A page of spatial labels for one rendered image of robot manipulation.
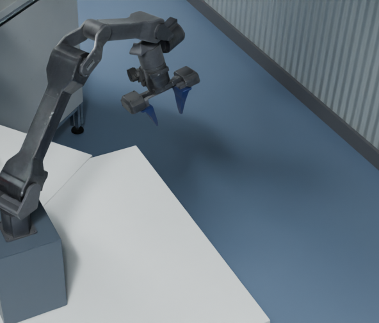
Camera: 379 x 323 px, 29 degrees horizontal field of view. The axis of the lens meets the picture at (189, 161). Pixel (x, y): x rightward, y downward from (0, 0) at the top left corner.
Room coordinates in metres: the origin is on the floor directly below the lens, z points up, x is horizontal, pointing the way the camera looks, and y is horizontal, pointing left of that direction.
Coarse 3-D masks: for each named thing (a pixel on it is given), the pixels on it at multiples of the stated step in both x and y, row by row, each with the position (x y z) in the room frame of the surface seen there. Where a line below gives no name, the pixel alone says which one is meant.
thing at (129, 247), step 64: (64, 192) 1.46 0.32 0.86; (128, 192) 1.47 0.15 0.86; (64, 256) 1.23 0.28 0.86; (128, 256) 1.24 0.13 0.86; (192, 256) 1.25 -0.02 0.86; (0, 320) 1.03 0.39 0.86; (64, 320) 1.04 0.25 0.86; (128, 320) 1.05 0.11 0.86; (192, 320) 1.06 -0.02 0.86; (256, 320) 1.06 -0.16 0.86
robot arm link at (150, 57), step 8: (160, 40) 1.51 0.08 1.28; (136, 48) 1.46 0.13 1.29; (144, 48) 1.45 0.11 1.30; (152, 48) 1.46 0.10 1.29; (160, 48) 1.48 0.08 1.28; (144, 56) 1.46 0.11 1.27; (152, 56) 1.46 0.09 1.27; (160, 56) 1.47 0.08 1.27; (144, 64) 1.46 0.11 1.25; (152, 64) 1.46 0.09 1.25; (160, 64) 1.47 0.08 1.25
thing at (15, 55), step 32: (0, 0) 2.53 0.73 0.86; (32, 0) 2.65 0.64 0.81; (64, 0) 2.82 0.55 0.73; (0, 32) 2.43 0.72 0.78; (32, 32) 2.61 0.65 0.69; (64, 32) 2.81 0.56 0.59; (0, 64) 2.41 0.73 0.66; (32, 64) 2.59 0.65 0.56; (0, 96) 2.38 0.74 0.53; (32, 96) 2.57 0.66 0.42
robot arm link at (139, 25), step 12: (144, 12) 1.50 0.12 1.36; (84, 24) 1.33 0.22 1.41; (96, 24) 1.32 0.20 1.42; (108, 24) 1.34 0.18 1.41; (120, 24) 1.37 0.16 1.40; (132, 24) 1.40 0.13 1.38; (144, 24) 1.43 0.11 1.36; (156, 24) 1.46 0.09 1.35; (72, 36) 1.32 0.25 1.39; (84, 36) 1.33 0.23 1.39; (96, 36) 1.30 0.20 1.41; (108, 36) 1.33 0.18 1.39; (120, 36) 1.37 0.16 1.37; (132, 36) 1.40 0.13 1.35; (144, 36) 1.43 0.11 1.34; (96, 48) 1.27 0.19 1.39; (84, 60) 1.25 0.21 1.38; (96, 60) 1.27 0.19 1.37; (84, 72) 1.24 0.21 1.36
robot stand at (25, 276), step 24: (0, 216) 1.14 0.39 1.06; (48, 216) 1.15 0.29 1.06; (0, 240) 1.07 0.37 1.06; (24, 240) 1.07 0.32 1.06; (48, 240) 1.07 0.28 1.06; (0, 264) 1.02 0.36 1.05; (24, 264) 1.04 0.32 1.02; (48, 264) 1.06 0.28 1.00; (0, 288) 1.01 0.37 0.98; (24, 288) 1.04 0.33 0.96; (48, 288) 1.06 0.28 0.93; (0, 312) 1.03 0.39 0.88; (24, 312) 1.03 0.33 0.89
